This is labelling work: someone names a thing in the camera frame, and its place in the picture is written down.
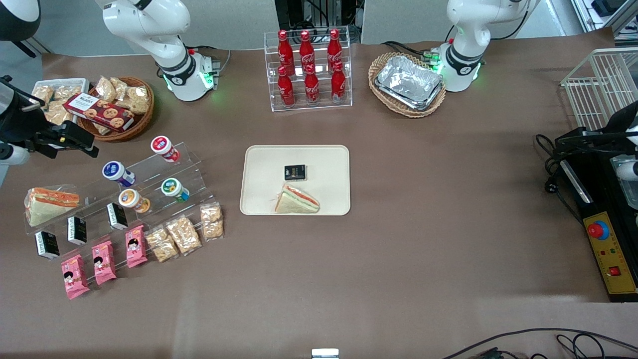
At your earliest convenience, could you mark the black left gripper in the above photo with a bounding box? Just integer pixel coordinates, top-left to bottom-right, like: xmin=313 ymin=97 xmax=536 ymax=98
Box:
xmin=556 ymin=100 xmax=638 ymax=157

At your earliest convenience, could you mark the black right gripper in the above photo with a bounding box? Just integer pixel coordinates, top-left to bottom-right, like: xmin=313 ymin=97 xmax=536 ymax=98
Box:
xmin=0 ymin=76 xmax=100 ymax=159

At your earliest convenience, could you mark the blue gum bottle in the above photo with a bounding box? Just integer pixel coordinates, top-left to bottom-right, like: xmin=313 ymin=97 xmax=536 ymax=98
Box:
xmin=102 ymin=161 xmax=137 ymax=188

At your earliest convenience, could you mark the orange gum bottle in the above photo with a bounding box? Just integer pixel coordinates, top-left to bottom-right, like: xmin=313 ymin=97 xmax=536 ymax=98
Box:
xmin=118 ymin=188 xmax=151 ymax=214

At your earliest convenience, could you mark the red gum bottle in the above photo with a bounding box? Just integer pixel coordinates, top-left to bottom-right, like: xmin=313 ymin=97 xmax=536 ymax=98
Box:
xmin=151 ymin=135 xmax=180 ymax=163

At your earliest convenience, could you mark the green gum bottle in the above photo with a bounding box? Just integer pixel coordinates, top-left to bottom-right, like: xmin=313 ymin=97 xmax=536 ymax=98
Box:
xmin=160 ymin=178 xmax=190 ymax=203

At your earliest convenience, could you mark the beige rectangular serving tray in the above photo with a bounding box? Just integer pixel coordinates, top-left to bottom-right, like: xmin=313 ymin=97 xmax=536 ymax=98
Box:
xmin=239 ymin=145 xmax=351 ymax=216

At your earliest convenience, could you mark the red cookie box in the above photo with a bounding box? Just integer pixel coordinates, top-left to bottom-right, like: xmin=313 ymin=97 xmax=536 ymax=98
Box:
xmin=63 ymin=93 xmax=136 ymax=133

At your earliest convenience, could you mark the clear bag of brittle snack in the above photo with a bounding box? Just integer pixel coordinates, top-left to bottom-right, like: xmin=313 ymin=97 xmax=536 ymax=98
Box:
xmin=165 ymin=215 xmax=203 ymax=256
xmin=95 ymin=76 xmax=118 ymax=103
xmin=200 ymin=203 xmax=224 ymax=241
xmin=119 ymin=85 xmax=151 ymax=115
xmin=44 ymin=101 xmax=76 ymax=126
xmin=144 ymin=226 xmax=179 ymax=263
xmin=53 ymin=84 xmax=83 ymax=101
xmin=32 ymin=85 xmax=55 ymax=106
xmin=110 ymin=77 xmax=130 ymax=100

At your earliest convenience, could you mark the white plastic snack bin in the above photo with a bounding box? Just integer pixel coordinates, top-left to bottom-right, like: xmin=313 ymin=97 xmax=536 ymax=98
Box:
xmin=31 ymin=78 xmax=91 ymax=126

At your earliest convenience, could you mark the round dark wicker basket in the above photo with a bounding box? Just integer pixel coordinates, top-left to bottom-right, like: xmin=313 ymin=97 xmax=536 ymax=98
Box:
xmin=77 ymin=76 xmax=156 ymax=144

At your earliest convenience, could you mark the wrapped triangle sandwich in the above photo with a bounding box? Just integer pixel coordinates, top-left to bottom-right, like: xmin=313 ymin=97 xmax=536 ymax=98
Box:
xmin=24 ymin=186 xmax=81 ymax=228
xmin=274 ymin=183 xmax=320 ymax=214

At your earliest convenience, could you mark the clear acrylic stepped shelf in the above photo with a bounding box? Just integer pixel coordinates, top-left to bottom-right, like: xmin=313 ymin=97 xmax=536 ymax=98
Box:
xmin=24 ymin=142 xmax=221 ymax=261

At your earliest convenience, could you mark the pink snack pack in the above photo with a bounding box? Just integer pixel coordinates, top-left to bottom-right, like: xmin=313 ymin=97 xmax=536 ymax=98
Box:
xmin=91 ymin=240 xmax=118 ymax=286
xmin=60 ymin=254 xmax=91 ymax=300
xmin=125 ymin=225 xmax=149 ymax=269

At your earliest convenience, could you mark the black sealing machine yellow panel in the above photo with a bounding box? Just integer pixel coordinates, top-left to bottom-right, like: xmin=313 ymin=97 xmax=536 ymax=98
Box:
xmin=555 ymin=145 xmax=638 ymax=304

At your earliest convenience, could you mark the aluminium foil container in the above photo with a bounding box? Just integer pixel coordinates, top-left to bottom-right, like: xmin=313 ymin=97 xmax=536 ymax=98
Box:
xmin=374 ymin=54 xmax=445 ymax=111

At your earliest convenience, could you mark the red cola bottle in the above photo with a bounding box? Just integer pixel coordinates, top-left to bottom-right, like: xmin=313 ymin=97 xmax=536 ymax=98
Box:
xmin=304 ymin=63 xmax=321 ymax=105
xmin=277 ymin=29 xmax=295 ymax=76
xmin=327 ymin=28 xmax=344 ymax=71
xmin=277 ymin=65 xmax=296 ymax=108
xmin=330 ymin=60 xmax=347 ymax=103
xmin=299 ymin=29 xmax=316 ymax=73

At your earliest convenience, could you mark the light oval wicker basket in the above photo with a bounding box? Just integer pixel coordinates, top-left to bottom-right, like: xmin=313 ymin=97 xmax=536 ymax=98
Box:
xmin=368 ymin=52 xmax=447 ymax=119

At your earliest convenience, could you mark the clear acrylic bottle rack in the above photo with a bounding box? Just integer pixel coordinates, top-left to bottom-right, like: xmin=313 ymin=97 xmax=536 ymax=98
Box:
xmin=264 ymin=25 xmax=353 ymax=113

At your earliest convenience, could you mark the black equipment rack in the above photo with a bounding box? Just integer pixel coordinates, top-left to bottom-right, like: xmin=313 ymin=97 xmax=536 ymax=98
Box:
xmin=274 ymin=0 xmax=360 ymax=31

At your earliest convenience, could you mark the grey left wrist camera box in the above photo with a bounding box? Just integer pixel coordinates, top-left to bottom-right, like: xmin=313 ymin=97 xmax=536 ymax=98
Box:
xmin=616 ymin=160 xmax=638 ymax=181

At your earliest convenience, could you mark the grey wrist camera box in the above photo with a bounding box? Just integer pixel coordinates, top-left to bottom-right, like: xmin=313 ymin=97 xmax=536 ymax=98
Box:
xmin=0 ymin=144 xmax=31 ymax=167
xmin=616 ymin=160 xmax=638 ymax=181

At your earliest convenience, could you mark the black machine power cable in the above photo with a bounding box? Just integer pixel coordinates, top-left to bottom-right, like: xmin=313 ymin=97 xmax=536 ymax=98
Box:
xmin=535 ymin=133 xmax=585 ymax=226

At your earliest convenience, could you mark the white wire basket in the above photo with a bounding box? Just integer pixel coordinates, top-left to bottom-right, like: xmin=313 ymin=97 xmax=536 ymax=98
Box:
xmin=560 ymin=47 xmax=638 ymax=133

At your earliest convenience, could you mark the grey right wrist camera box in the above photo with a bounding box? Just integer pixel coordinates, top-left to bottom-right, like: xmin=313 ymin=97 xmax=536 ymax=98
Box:
xmin=0 ymin=144 xmax=31 ymax=167

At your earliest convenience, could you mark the metal frame shelf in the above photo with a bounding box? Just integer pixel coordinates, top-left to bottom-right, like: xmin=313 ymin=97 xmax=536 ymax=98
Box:
xmin=572 ymin=0 xmax=638 ymax=41

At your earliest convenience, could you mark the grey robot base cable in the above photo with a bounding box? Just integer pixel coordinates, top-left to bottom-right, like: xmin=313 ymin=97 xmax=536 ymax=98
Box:
xmin=188 ymin=45 xmax=233 ymax=76

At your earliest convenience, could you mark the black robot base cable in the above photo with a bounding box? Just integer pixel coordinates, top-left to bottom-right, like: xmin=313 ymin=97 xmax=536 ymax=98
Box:
xmin=381 ymin=40 xmax=445 ymax=64

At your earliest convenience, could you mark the long black cable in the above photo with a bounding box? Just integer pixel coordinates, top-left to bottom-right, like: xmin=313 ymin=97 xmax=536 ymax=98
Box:
xmin=441 ymin=327 xmax=638 ymax=359

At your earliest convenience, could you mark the looped black cable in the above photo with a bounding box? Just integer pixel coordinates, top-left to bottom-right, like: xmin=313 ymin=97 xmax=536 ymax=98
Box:
xmin=555 ymin=333 xmax=607 ymax=359

